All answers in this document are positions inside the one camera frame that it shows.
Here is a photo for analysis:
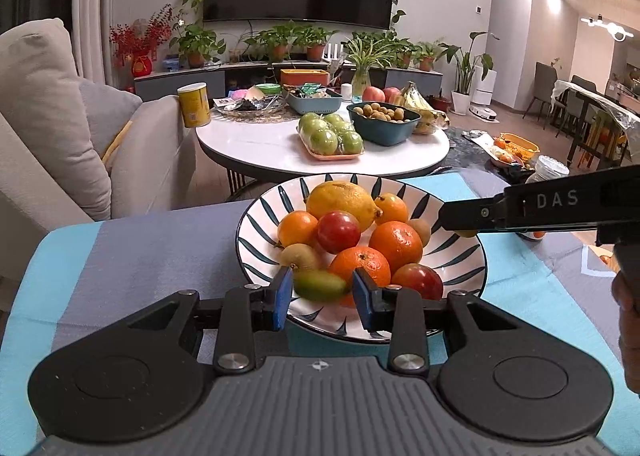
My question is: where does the red plum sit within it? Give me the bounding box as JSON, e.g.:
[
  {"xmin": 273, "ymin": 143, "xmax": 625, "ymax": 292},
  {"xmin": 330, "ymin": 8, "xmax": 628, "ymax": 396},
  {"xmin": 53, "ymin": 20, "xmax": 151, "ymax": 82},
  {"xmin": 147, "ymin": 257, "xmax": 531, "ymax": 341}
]
[
  {"xmin": 317, "ymin": 211, "xmax": 361, "ymax": 255},
  {"xmin": 392, "ymin": 263, "xmax": 444, "ymax": 300}
]

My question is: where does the tall leafy floor plant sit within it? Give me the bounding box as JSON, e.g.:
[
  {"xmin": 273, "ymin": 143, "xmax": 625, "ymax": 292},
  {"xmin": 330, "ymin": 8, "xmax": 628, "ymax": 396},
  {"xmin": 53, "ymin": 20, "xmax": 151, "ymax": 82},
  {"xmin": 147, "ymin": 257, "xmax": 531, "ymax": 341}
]
[{"xmin": 436, "ymin": 31, "xmax": 500, "ymax": 115}]

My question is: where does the tray of green apples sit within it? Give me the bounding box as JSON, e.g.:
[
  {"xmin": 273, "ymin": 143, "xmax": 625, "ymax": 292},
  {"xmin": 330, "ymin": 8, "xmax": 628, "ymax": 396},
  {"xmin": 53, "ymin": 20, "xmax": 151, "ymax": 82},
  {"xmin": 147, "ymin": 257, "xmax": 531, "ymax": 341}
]
[{"xmin": 296, "ymin": 112, "xmax": 364, "ymax": 161}]

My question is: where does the dark teal longan bowl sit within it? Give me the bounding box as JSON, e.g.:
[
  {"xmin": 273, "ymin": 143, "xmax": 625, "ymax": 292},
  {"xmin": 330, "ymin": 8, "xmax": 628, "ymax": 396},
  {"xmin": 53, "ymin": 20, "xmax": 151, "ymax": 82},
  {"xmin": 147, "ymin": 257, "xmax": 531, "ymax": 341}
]
[{"xmin": 346, "ymin": 102, "xmax": 421, "ymax": 146}]

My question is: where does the striped white ceramic bowl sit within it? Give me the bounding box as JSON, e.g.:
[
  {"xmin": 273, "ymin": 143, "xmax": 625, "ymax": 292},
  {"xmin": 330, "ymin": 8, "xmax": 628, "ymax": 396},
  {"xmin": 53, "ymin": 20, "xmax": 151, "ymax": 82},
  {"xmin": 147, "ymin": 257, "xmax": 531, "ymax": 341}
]
[{"xmin": 236, "ymin": 173, "xmax": 487, "ymax": 343}]

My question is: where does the potted green plant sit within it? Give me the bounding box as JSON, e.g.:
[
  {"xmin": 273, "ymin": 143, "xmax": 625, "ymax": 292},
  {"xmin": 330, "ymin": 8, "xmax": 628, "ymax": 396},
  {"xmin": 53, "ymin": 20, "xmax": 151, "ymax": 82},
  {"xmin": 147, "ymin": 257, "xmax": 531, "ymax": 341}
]
[{"xmin": 169, "ymin": 19, "xmax": 227, "ymax": 68}]

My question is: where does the small orange juice bottle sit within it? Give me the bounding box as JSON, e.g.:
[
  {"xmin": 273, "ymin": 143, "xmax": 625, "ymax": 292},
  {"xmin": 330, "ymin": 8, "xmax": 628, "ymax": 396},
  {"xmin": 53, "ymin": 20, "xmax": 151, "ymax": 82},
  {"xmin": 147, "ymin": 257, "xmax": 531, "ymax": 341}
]
[{"xmin": 518, "ymin": 155, "xmax": 570, "ymax": 242}]

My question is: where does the person's right hand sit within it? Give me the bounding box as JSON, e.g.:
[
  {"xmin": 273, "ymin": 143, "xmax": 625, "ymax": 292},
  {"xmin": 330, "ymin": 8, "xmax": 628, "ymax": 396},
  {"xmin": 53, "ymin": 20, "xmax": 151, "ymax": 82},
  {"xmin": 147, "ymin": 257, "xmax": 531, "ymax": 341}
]
[{"xmin": 612, "ymin": 272, "xmax": 640, "ymax": 394}]

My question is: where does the orange rectangular box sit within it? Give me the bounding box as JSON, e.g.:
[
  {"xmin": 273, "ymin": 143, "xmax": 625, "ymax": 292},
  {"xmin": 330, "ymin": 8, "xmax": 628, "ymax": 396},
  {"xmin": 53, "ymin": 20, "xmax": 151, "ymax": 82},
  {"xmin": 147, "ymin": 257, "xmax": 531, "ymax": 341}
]
[{"xmin": 280, "ymin": 68, "xmax": 330, "ymax": 87}]

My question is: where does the green oval fruit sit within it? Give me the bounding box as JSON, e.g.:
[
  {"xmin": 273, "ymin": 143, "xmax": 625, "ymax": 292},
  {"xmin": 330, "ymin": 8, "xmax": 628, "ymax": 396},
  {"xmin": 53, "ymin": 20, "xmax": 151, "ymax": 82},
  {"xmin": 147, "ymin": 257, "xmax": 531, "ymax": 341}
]
[{"xmin": 293, "ymin": 270, "xmax": 347, "ymax": 302}]

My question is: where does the small orange mandarin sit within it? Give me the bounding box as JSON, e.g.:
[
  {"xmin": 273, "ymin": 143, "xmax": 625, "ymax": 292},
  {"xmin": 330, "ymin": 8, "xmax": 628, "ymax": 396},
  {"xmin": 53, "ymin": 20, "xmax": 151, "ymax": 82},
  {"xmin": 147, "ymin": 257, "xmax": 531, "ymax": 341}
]
[{"xmin": 278, "ymin": 210, "xmax": 318, "ymax": 247}]

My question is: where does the brown kiwi fruit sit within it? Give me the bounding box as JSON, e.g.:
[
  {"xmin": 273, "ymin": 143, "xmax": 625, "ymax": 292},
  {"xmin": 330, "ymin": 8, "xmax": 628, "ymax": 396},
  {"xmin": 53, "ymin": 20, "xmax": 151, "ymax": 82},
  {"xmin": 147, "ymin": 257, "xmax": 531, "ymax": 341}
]
[{"xmin": 279, "ymin": 244, "xmax": 323, "ymax": 272}]

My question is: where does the red flower vase arrangement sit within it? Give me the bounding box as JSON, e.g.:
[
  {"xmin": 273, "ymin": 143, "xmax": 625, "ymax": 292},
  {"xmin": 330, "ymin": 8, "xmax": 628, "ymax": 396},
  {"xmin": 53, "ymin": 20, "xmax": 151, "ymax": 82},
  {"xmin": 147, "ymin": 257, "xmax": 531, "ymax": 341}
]
[{"xmin": 108, "ymin": 4, "xmax": 174, "ymax": 78}]

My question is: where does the dining table with chairs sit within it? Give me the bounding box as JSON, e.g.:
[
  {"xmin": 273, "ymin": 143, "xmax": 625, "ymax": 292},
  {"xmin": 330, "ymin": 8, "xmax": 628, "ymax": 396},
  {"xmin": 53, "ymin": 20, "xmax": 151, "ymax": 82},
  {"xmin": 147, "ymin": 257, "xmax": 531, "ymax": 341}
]
[{"xmin": 523, "ymin": 62, "xmax": 637, "ymax": 169}]

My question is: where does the bunch of bananas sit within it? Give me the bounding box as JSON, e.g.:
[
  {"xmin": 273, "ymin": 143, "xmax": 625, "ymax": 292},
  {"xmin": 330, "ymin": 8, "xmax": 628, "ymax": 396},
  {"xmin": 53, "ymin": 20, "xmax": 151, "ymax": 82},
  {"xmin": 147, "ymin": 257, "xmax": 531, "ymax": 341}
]
[{"xmin": 399, "ymin": 82, "xmax": 450, "ymax": 135}]

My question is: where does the yellow fruit basket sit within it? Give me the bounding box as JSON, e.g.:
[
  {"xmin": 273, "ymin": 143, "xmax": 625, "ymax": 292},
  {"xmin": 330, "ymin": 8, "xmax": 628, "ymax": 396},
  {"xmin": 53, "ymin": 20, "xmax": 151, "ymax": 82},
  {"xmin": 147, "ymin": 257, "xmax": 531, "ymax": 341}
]
[{"xmin": 489, "ymin": 132, "xmax": 540, "ymax": 166}]

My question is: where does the grey tv cabinet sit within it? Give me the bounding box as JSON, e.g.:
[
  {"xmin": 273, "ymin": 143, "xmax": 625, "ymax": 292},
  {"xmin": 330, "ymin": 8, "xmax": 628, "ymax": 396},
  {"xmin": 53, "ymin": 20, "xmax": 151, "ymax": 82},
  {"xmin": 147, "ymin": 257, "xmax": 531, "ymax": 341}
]
[{"xmin": 132, "ymin": 61, "xmax": 445, "ymax": 102}]

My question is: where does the yellow lemon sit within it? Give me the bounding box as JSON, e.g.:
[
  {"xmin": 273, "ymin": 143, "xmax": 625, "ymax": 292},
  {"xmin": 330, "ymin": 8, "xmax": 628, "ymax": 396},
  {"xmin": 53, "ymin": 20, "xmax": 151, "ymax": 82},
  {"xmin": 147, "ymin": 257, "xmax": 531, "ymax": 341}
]
[{"xmin": 306, "ymin": 181, "xmax": 383, "ymax": 232}]

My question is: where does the large orange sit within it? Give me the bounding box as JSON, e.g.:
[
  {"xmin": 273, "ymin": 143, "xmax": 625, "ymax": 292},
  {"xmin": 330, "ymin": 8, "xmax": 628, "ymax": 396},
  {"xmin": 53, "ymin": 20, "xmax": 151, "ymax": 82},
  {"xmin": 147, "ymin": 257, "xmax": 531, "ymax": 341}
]
[
  {"xmin": 369, "ymin": 221, "xmax": 423, "ymax": 273},
  {"xmin": 329, "ymin": 246, "xmax": 392, "ymax": 308}
]

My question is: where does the grey blue snack tray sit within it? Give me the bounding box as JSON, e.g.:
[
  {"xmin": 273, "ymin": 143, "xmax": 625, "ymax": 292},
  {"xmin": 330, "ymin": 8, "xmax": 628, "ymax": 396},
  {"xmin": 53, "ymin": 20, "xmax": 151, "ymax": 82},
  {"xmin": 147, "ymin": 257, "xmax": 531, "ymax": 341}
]
[{"xmin": 285, "ymin": 89, "xmax": 343, "ymax": 115}]

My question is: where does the yellow tin can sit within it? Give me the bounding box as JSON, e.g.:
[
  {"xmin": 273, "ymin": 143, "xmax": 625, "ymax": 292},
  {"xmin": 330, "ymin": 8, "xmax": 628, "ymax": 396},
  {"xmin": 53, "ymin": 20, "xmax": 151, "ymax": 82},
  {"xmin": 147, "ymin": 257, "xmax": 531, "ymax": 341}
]
[{"xmin": 177, "ymin": 83, "xmax": 210, "ymax": 128}]

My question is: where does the round white coffee table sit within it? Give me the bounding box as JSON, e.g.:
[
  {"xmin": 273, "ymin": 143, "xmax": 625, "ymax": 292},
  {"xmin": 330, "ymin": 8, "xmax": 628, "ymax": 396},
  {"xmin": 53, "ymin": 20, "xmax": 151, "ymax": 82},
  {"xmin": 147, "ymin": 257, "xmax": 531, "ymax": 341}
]
[{"xmin": 196, "ymin": 114, "xmax": 450, "ymax": 182}]

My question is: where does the beige sofa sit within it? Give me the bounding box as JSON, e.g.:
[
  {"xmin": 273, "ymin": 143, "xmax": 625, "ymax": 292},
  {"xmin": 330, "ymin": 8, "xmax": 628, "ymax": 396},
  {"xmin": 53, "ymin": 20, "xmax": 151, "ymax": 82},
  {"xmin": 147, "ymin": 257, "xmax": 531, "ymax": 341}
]
[{"xmin": 1, "ymin": 19, "xmax": 195, "ymax": 282}]

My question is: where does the red apple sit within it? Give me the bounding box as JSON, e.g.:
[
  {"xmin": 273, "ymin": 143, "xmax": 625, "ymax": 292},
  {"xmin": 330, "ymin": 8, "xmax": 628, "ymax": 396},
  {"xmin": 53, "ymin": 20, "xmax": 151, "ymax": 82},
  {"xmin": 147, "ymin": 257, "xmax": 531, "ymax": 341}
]
[{"xmin": 361, "ymin": 86, "xmax": 386, "ymax": 103}]

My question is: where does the glass vase with plant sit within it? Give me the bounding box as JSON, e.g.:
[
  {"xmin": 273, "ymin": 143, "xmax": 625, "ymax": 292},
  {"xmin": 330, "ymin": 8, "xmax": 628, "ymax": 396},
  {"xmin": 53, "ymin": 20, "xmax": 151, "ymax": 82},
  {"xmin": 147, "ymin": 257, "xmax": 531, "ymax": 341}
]
[{"xmin": 344, "ymin": 33, "xmax": 396, "ymax": 99}]

